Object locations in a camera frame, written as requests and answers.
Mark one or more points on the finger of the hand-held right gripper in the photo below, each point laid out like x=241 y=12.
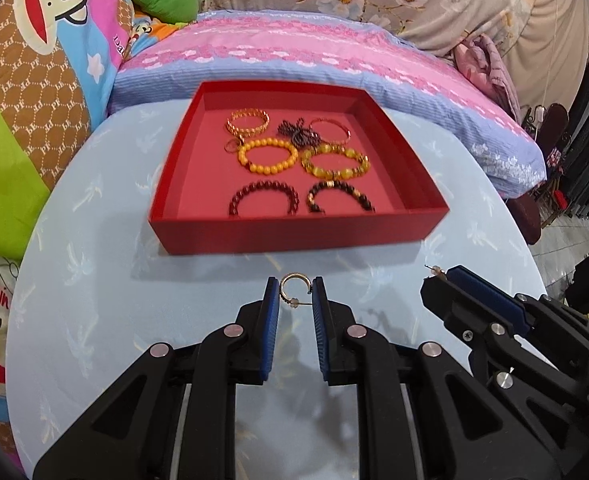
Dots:
x=489 y=295
x=454 y=310

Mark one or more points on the pink quilted cloth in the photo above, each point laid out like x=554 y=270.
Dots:
x=489 y=70

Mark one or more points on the dark red metal chair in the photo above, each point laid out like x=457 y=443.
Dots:
x=554 y=125

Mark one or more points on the beige hanging cloth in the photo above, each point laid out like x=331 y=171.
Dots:
x=549 y=35

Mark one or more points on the dark red stool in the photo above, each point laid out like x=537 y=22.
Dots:
x=526 y=217

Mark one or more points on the thin rose gold bangle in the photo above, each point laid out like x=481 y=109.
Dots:
x=324 y=120

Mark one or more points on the red tray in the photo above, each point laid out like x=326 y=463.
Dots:
x=294 y=232

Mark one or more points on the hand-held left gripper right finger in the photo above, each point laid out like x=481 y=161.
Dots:
x=320 y=320

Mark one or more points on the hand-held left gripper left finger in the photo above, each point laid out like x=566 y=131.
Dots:
x=270 y=320

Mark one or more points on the chunky gold bangle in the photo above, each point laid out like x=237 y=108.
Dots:
x=230 y=122

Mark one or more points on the monkey cartoon printed blanket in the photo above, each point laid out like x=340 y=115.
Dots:
x=34 y=110

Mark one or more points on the gold hoop earring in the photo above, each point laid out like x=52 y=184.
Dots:
x=283 y=285
x=437 y=270

